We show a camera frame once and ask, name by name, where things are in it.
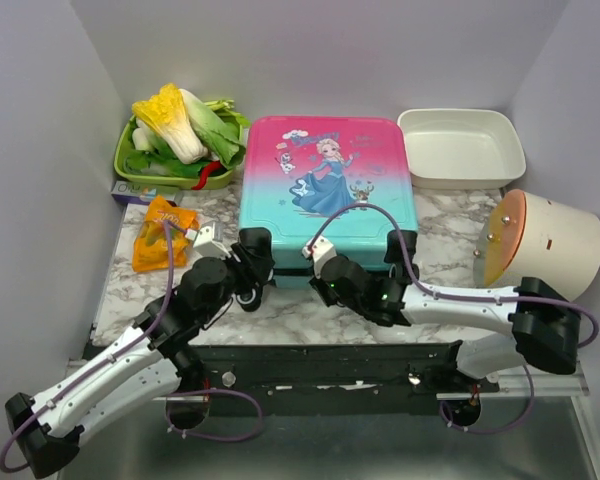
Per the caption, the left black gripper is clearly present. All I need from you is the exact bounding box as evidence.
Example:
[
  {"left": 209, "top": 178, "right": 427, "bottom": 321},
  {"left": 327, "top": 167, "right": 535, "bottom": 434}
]
[{"left": 199, "top": 243, "right": 276, "bottom": 326}]

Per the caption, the pink and teal kids suitcase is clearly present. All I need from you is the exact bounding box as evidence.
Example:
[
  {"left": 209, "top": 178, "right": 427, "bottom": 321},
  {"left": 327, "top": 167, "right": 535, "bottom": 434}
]
[{"left": 238, "top": 116, "right": 418, "bottom": 289}]

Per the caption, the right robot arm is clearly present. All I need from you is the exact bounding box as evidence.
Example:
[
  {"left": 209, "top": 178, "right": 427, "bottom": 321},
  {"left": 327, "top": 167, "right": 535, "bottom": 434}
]
[{"left": 310, "top": 255, "right": 580, "bottom": 392}]

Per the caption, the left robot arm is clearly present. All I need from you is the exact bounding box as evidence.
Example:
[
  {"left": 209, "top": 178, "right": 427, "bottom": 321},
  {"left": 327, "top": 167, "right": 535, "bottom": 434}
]
[{"left": 5, "top": 243, "right": 274, "bottom": 479}]

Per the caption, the green plastic vegetable tray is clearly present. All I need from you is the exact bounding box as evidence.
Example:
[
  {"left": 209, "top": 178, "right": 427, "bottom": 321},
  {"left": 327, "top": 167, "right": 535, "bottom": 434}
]
[{"left": 113, "top": 116, "right": 236, "bottom": 190}]

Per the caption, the orange snack bag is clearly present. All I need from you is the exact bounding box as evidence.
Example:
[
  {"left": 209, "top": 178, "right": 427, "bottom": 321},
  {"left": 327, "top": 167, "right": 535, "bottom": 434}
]
[{"left": 131, "top": 196, "right": 199, "bottom": 273}]

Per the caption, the red chili pepper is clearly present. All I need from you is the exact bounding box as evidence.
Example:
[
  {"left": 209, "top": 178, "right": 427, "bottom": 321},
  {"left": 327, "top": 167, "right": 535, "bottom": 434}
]
[{"left": 191, "top": 161, "right": 226, "bottom": 191}]

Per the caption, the green leafy lettuce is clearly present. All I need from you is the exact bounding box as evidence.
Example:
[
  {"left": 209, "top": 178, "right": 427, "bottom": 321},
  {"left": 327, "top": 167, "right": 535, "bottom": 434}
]
[{"left": 180, "top": 89, "right": 250, "bottom": 170}]

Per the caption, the purple and white small box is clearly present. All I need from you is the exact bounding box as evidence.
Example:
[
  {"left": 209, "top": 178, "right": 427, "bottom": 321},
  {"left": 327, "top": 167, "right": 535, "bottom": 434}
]
[{"left": 111, "top": 181, "right": 183, "bottom": 206}]

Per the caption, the white rectangular plastic basin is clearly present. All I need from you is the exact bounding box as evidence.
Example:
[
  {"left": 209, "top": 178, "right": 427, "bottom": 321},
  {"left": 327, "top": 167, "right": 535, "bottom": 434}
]
[{"left": 397, "top": 108, "right": 526, "bottom": 190}]

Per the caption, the white bok choy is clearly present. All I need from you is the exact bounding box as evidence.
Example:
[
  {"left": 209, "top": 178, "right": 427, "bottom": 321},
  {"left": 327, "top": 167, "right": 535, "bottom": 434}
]
[{"left": 132, "top": 117, "right": 159, "bottom": 152}]

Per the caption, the napa cabbage with yellow top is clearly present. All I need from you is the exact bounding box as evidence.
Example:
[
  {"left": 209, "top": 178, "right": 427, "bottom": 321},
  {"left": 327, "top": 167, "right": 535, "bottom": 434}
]
[{"left": 131, "top": 83, "right": 207, "bottom": 164}]

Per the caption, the white cylinder appliance orange lid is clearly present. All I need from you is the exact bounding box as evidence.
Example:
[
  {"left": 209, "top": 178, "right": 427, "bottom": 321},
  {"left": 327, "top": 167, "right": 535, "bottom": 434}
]
[{"left": 473, "top": 189, "right": 600, "bottom": 301}]

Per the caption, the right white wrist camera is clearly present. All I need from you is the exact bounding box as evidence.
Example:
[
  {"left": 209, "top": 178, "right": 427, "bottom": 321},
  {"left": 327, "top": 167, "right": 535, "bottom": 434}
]
[{"left": 302, "top": 235, "right": 337, "bottom": 268}]

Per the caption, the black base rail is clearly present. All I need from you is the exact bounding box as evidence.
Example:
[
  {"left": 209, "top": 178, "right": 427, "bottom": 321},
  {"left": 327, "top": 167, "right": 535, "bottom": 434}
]
[{"left": 176, "top": 342, "right": 499, "bottom": 416}]

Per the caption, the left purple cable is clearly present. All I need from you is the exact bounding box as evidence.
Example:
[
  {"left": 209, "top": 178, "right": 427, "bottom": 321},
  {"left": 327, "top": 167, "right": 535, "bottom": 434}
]
[{"left": 0, "top": 222, "right": 264, "bottom": 472}]

